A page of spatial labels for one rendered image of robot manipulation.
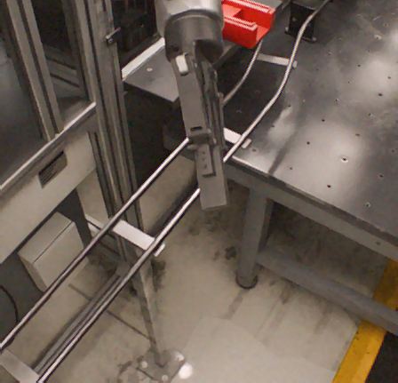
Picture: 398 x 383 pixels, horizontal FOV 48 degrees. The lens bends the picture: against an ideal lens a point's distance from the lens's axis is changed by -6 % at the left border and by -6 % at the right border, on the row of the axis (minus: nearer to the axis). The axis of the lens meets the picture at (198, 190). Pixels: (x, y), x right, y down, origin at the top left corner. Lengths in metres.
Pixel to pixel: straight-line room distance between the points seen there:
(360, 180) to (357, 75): 0.44
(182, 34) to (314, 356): 1.31
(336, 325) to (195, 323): 0.51
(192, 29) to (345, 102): 0.90
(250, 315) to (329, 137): 0.73
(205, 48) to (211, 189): 0.18
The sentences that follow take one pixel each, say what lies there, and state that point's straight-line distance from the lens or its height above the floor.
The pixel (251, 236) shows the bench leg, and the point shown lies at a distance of 1.47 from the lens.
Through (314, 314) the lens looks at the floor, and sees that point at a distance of 1.75.
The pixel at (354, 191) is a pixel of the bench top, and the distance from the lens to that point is 1.19.
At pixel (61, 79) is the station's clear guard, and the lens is 0.95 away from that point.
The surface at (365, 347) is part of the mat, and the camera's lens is 1.74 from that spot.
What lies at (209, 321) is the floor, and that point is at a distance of 1.69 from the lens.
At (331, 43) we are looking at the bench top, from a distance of 1.67.
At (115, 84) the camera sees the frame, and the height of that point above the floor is 0.91.
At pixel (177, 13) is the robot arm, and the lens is 0.60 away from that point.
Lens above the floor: 1.56
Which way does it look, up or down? 51 degrees down
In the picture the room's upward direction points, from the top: straight up
